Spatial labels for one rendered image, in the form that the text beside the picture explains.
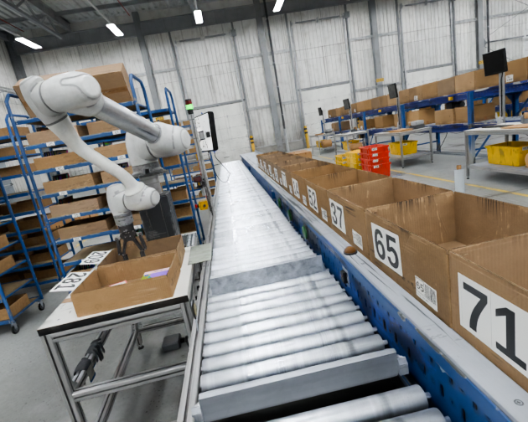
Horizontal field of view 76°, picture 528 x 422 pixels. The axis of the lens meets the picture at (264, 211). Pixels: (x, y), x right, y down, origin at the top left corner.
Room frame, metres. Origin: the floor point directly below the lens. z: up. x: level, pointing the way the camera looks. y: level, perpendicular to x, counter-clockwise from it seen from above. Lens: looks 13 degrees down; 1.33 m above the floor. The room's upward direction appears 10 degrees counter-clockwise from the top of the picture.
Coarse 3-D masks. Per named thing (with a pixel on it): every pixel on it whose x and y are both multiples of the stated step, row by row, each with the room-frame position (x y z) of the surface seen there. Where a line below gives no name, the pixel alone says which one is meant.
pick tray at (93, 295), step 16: (160, 256) 1.54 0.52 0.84; (176, 256) 1.52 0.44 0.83; (96, 272) 1.51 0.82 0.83; (112, 272) 1.52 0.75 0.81; (128, 272) 1.53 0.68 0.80; (144, 272) 1.53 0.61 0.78; (176, 272) 1.44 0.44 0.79; (80, 288) 1.34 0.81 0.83; (96, 288) 1.47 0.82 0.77; (112, 288) 1.25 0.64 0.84; (128, 288) 1.26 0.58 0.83; (144, 288) 1.26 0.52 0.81; (160, 288) 1.27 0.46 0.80; (80, 304) 1.24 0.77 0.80; (96, 304) 1.25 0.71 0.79; (112, 304) 1.25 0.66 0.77; (128, 304) 1.26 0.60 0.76
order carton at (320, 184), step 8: (320, 176) 1.77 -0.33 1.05; (328, 176) 1.77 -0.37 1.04; (336, 176) 1.78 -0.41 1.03; (344, 176) 1.78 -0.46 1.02; (352, 176) 1.78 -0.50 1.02; (360, 176) 1.74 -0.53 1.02; (368, 176) 1.65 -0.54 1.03; (376, 176) 1.55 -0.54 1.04; (384, 176) 1.47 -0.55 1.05; (312, 184) 1.60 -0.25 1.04; (320, 184) 1.77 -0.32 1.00; (328, 184) 1.77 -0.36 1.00; (336, 184) 1.78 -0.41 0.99; (344, 184) 1.78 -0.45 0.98; (352, 184) 1.78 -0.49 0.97; (320, 192) 1.47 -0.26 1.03; (320, 200) 1.49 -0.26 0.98; (312, 208) 1.68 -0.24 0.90; (320, 208) 1.51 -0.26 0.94; (328, 208) 1.39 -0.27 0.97; (320, 216) 1.53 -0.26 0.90; (328, 216) 1.40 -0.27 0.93; (328, 224) 1.42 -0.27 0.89
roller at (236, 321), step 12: (312, 300) 1.05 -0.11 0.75; (324, 300) 1.04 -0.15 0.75; (336, 300) 1.04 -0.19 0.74; (348, 300) 1.03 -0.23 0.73; (252, 312) 1.04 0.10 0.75; (264, 312) 1.03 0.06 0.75; (276, 312) 1.02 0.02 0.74; (288, 312) 1.02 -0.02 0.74; (216, 324) 1.01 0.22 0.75; (228, 324) 1.01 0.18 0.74; (240, 324) 1.01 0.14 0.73
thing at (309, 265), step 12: (288, 264) 1.27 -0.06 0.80; (300, 264) 1.27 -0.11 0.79; (312, 264) 1.28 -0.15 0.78; (228, 276) 1.25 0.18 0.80; (240, 276) 1.25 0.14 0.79; (252, 276) 1.26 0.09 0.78; (264, 276) 1.26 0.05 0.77; (276, 276) 1.27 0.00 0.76; (288, 276) 1.27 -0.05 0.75; (216, 288) 1.25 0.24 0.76; (228, 288) 1.25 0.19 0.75; (240, 288) 1.25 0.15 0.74
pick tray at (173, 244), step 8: (152, 240) 1.84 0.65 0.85; (160, 240) 1.85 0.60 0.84; (168, 240) 1.85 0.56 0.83; (176, 240) 1.86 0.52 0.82; (128, 248) 1.83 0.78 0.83; (136, 248) 1.83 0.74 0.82; (152, 248) 1.84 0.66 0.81; (160, 248) 1.85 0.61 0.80; (168, 248) 1.85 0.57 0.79; (176, 248) 1.86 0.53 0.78; (112, 256) 1.77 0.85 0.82; (120, 256) 1.82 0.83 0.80; (128, 256) 1.83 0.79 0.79; (136, 256) 1.83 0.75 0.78; (144, 256) 1.57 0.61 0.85; (104, 264) 1.63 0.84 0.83; (112, 264) 1.55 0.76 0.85
